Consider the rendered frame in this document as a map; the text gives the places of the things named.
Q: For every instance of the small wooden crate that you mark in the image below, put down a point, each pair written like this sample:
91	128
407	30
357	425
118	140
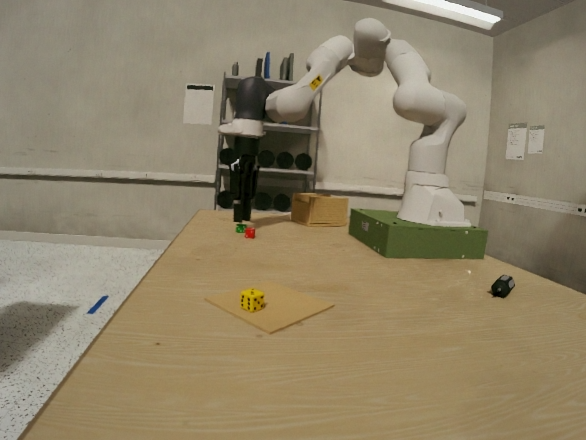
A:
321	211

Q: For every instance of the yellow die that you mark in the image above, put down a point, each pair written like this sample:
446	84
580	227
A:
252	300

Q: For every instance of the tan flat mat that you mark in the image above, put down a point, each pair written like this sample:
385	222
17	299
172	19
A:
283	307

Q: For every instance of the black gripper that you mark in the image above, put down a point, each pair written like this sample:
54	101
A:
243	148

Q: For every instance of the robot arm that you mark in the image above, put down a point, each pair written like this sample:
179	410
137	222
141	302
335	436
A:
427	197

